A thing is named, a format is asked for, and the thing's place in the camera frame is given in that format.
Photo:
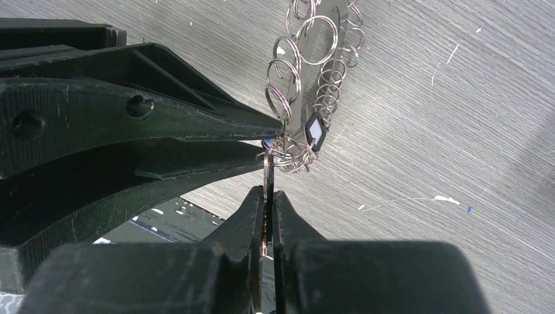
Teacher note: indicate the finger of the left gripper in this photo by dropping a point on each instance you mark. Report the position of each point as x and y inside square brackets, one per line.
[81, 197]
[58, 100]

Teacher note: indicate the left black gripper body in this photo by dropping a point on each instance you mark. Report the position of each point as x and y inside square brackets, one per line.
[25, 37]

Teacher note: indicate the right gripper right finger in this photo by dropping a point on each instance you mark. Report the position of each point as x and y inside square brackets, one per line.
[318, 275]

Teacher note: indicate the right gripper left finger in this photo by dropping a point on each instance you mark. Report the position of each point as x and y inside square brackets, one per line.
[219, 274]

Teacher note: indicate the black key tag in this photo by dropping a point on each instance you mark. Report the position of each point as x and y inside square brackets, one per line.
[315, 132]

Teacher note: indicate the numbered metal key ring disc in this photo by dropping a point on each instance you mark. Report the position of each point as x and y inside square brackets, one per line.
[305, 75]

